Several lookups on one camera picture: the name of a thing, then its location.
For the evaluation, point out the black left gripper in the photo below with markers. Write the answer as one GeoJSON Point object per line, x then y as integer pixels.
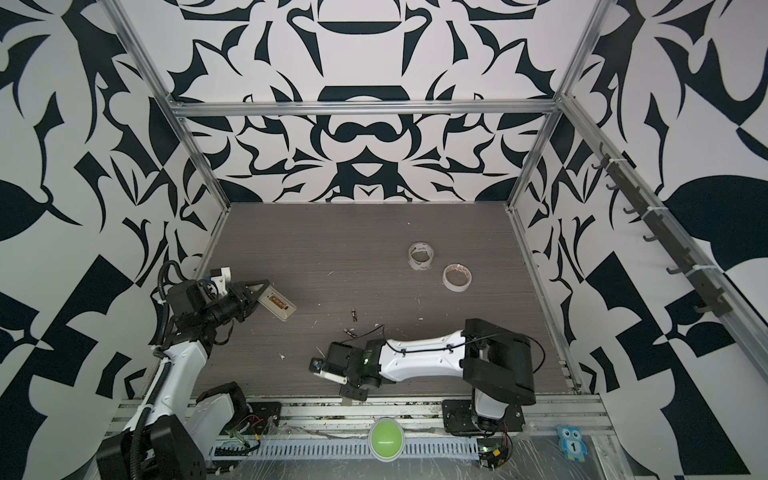
{"type": "Point", "coordinates": [243, 297]}

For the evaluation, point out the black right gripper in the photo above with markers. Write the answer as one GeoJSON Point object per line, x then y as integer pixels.
{"type": "Point", "coordinates": [351, 393]}

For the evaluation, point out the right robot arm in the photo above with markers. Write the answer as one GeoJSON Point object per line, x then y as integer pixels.
{"type": "Point", "coordinates": [495, 362]}

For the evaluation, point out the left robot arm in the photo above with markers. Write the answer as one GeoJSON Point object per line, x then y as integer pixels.
{"type": "Point", "coordinates": [163, 440]}

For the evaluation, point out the green round button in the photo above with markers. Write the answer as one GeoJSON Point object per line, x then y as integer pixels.
{"type": "Point", "coordinates": [386, 440]}

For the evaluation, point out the large clear printed tape roll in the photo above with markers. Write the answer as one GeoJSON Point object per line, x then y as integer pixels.
{"type": "Point", "coordinates": [420, 256]}

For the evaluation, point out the small white orange tape roll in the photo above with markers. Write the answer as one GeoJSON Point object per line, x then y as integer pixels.
{"type": "Point", "coordinates": [456, 277]}

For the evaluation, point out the blue owl figurine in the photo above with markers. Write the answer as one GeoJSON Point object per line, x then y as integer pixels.
{"type": "Point", "coordinates": [571, 443]}

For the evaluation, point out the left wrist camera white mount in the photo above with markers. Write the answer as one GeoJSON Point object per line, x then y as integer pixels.
{"type": "Point", "coordinates": [216, 284]}

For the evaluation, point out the white slotted cable duct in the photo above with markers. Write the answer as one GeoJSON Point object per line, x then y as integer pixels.
{"type": "Point", "coordinates": [348, 449]}

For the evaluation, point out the black wall hook rack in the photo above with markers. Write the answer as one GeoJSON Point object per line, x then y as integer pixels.
{"type": "Point", "coordinates": [664, 229]}

